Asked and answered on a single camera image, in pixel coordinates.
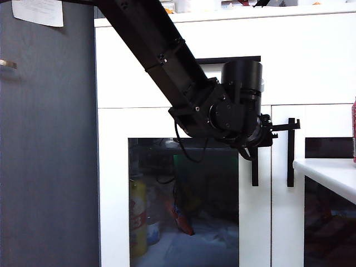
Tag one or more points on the clear pump bottle blue label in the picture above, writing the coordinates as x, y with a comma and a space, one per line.
153, 233

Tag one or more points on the white box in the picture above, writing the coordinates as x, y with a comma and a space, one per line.
170, 5

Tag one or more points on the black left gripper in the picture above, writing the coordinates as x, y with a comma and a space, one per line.
265, 130

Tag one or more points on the white cabinet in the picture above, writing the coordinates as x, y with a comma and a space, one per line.
222, 17

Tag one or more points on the red beverage can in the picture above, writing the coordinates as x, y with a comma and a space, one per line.
354, 130

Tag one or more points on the white cabinet drawer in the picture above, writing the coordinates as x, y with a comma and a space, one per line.
125, 69

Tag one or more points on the yellow detergent bottle green cap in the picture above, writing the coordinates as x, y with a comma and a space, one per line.
138, 222

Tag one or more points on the orange bag blue lettering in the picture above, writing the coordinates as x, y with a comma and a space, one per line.
182, 222

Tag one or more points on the white paper sheet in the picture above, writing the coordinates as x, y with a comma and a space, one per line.
39, 12

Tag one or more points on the white glass cabinet door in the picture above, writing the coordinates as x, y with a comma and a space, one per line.
279, 208
114, 167

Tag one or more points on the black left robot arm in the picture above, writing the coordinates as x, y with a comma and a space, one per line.
155, 41

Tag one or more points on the grey room door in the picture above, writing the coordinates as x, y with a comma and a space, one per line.
50, 139

